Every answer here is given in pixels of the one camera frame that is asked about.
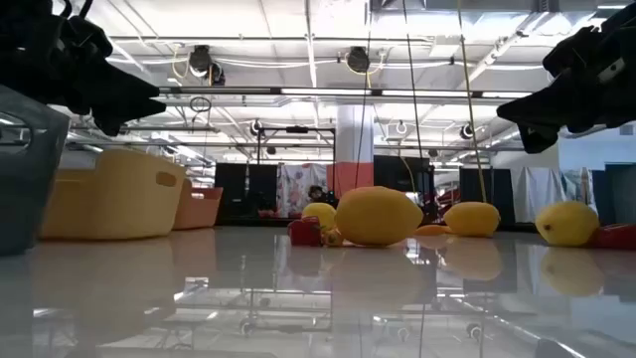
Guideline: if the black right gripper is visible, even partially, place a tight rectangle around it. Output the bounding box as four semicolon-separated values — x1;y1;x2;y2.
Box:
496;4;636;154

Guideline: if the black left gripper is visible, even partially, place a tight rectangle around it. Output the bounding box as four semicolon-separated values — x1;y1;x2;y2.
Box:
0;15;168;137

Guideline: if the yellow plastic basket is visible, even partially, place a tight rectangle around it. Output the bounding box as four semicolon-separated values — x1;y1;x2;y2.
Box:
40;148;188;241

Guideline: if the yellow lemon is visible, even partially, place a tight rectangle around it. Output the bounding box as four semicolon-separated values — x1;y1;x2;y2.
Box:
301;202;338;233
535;200;600;249
333;186;425;248
442;201;502;239

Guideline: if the red mini pepper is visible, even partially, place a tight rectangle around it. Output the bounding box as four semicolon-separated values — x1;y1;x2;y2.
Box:
287;216;324;248
588;223;636;251

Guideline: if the orange mini pepper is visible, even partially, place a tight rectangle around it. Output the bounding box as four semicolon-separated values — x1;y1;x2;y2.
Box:
414;224;454;237

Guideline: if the yellow-orange mini pepper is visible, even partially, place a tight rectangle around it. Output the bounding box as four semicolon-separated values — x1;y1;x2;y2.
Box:
321;227;345;249

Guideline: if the white hanging cloth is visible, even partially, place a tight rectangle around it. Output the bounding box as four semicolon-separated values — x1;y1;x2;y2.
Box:
511;166;562;224

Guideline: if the black partition panel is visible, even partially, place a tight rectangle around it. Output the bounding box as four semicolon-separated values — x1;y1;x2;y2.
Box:
459;167;516;225
214;162;278;225

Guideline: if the orange plastic basket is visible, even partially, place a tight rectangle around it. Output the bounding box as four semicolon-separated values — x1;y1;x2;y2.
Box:
172;177;225;231

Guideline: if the grey plastic basket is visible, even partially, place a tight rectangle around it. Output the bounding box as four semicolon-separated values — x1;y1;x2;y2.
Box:
0;84;71;258

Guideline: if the black monitor screen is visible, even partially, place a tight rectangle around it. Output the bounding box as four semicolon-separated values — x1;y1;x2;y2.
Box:
373;154;431;193

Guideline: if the white and orange column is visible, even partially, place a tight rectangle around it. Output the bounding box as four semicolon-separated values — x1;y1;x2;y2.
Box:
326;103;375;199

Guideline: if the floral patterned cloth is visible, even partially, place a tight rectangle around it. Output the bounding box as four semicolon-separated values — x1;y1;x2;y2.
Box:
276;162;328;219

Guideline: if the long ceiling light bar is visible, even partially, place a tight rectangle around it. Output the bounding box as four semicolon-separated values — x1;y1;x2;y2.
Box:
158;87;533;99

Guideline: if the person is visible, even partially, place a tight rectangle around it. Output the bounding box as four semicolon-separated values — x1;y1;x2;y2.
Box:
306;184;339;208

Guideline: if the black ceiling cable reel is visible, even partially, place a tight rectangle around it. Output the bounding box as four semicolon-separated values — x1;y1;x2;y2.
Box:
188;44;226;87
346;46;372;75

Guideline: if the thin black cable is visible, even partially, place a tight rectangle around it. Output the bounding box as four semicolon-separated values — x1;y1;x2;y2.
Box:
400;0;424;160

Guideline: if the black metal frame rig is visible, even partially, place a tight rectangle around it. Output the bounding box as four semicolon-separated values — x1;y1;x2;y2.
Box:
256;126;337;220

